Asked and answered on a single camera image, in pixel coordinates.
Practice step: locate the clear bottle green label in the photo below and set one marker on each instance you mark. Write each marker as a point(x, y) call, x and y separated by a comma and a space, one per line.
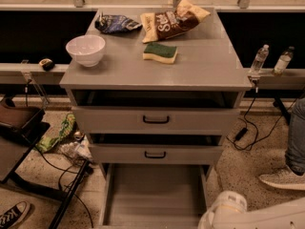
point(283, 61)

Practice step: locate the grey sneaker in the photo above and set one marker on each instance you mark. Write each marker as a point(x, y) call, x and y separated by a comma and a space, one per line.
point(284, 178)

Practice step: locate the crumpled clear plastic wrapper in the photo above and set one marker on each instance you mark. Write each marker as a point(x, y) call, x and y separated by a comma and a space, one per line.
point(76, 151)

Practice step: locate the clear water bottle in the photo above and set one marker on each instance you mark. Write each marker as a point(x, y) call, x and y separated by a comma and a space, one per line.
point(259, 60)

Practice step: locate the white bowl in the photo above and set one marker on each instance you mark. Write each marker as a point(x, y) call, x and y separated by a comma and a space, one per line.
point(86, 50)

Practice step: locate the dark side table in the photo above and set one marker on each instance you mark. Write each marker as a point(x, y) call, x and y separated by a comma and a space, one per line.
point(21, 128)

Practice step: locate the grey top drawer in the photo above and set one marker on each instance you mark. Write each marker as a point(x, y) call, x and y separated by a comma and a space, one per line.
point(149, 120)

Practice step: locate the green yellow sponge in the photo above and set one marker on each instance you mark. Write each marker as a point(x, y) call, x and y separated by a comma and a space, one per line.
point(160, 53)

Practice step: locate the black power cable adapter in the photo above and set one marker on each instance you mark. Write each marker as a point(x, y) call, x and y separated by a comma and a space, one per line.
point(284, 100)

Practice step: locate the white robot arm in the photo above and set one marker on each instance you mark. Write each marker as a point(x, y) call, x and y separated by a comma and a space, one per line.
point(229, 211)

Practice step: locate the brown yellow chip bag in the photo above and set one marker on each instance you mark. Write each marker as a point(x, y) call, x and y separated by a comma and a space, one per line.
point(170, 23)

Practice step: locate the grey drawer cabinet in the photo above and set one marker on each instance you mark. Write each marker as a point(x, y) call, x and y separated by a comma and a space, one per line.
point(206, 74)

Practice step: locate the blue jeans leg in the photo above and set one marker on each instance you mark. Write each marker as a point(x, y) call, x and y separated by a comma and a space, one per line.
point(295, 154)

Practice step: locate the black white canvas shoe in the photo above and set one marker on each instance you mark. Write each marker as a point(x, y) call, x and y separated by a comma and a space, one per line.
point(14, 215)

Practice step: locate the black yellow tape measure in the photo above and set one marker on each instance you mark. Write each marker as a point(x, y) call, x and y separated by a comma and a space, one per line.
point(46, 64)

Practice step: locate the grey middle drawer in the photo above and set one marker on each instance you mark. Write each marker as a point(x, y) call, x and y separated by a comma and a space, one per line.
point(155, 154)

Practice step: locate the blue crumpled chip bag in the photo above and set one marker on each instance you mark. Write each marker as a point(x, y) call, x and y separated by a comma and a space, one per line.
point(108, 24)

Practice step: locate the grey bottom drawer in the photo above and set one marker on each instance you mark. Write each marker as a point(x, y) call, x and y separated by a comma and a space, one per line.
point(154, 196)

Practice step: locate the green snack bag on floor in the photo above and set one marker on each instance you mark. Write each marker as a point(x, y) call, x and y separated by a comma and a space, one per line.
point(46, 143)

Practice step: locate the grey drawer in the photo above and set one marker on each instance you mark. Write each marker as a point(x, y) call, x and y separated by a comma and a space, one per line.
point(149, 120)
point(155, 154)
point(154, 196)

